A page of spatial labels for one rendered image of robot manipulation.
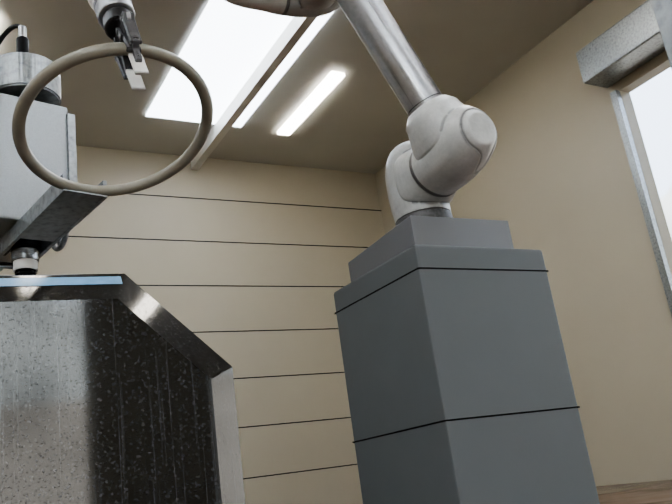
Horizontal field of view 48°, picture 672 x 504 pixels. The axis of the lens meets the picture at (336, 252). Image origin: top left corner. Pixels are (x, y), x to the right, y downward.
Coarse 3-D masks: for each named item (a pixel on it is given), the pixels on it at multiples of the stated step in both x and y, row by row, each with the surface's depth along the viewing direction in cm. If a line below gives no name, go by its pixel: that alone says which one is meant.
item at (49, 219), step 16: (64, 176) 196; (48, 192) 202; (64, 192) 195; (80, 192) 197; (32, 208) 211; (48, 208) 203; (64, 208) 205; (80, 208) 206; (16, 224) 220; (32, 224) 211; (48, 224) 213; (64, 224) 215; (0, 240) 230; (16, 240) 220; (48, 240) 224; (0, 256) 230
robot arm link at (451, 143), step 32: (352, 0) 190; (384, 32) 188; (384, 64) 189; (416, 64) 187; (416, 96) 186; (448, 96) 185; (416, 128) 184; (448, 128) 178; (480, 128) 178; (416, 160) 189; (448, 160) 180; (480, 160) 180; (448, 192) 191
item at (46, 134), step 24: (0, 96) 230; (0, 120) 227; (48, 120) 238; (0, 144) 225; (48, 144) 235; (0, 168) 223; (24, 168) 227; (48, 168) 233; (0, 192) 220; (24, 192) 225; (0, 216) 218
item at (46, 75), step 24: (96, 48) 167; (120, 48) 169; (144, 48) 172; (48, 72) 167; (192, 72) 182; (24, 96) 169; (24, 120) 174; (24, 144) 179; (192, 144) 201; (168, 168) 205; (96, 192) 200; (120, 192) 203
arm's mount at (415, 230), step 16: (400, 224) 184; (416, 224) 181; (432, 224) 183; (448, 224) 186; (464, 224) 189; (480, 224) 191; (496, 224) 194; (384, 240) 190; (400, 240) 184; (416, 240) 179; (432, 240) 182; (448, 240) 184; (464, 240) 187; (480, 240) 189; (496, 240) 192; (368, 256) 197; (384, 256) 190; (352, 272) 204
